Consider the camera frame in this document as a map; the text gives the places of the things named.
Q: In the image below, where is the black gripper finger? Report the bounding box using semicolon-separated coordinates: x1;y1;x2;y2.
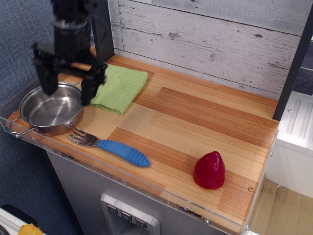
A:
81;71;105;106
35;61;58;96

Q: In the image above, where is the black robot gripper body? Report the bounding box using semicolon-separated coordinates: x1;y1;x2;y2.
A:
32;24;107;79

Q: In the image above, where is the stainless steel sauce pot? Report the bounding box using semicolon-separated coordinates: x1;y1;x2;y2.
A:
8;82;84;136

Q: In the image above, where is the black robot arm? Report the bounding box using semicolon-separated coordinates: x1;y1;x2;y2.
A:
32;0;114;106

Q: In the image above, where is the green folded cloth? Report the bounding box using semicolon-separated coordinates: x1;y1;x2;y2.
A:
90;64;149;115

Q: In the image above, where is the clear acrylic edge guard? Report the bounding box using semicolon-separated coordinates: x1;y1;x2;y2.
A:
0;36;279;233

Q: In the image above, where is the grey cabinet with dispenser panel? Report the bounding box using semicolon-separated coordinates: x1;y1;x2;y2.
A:
45;149;230;235

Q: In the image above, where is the red plastic strawberry toy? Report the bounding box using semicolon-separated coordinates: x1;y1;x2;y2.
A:
193;151;225;189

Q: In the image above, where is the yellow object bottom left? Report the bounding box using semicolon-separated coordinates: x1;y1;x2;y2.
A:
18;224;44;235

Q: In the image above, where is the white toy sink unit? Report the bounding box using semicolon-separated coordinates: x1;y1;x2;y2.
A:
265;91;313;197

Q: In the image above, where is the dark left frame post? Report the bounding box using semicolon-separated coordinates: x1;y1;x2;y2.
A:
91;0;114;62

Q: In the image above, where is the dark frame post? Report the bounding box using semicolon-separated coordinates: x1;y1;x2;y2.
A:
272;5;313;121
91;0;114;62

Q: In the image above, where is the blue handled metal fork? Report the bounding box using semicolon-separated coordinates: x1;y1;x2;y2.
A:
68;128;150;167

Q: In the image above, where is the dark right frame post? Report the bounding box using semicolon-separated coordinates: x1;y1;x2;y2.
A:
272;5;313;121

